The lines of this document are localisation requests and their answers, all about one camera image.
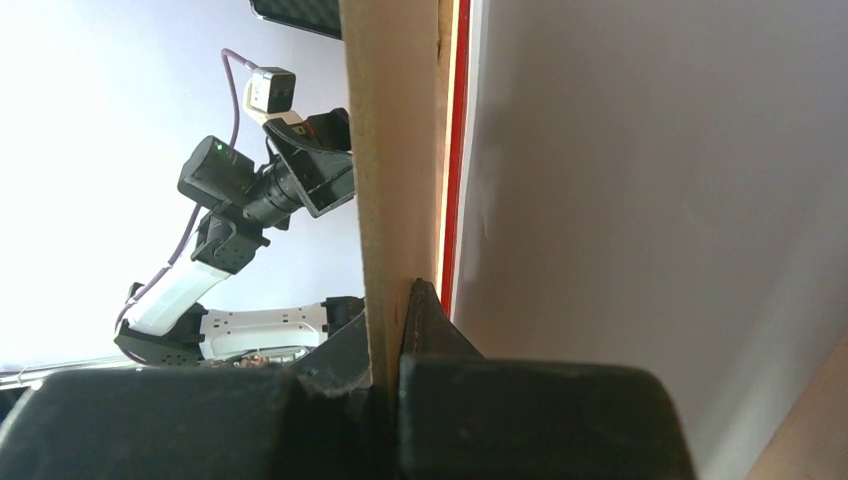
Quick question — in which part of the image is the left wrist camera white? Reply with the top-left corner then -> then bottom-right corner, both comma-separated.
242,67 -> 297,125

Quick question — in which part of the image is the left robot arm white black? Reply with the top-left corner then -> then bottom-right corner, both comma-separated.
114,108 -> 363,366

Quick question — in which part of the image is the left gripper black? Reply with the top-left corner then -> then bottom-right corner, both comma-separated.
263,109 -> 355,218

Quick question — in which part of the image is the black foam-lined case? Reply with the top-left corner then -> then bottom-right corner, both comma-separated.
249,0 -> 342,40

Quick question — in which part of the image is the brown backing board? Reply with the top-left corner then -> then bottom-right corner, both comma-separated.
341,1 -> 455,392

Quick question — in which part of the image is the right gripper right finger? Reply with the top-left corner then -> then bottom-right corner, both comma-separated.
397,279 -> 696,479

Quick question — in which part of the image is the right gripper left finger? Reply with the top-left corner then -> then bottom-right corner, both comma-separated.
1,317 -> 370,479

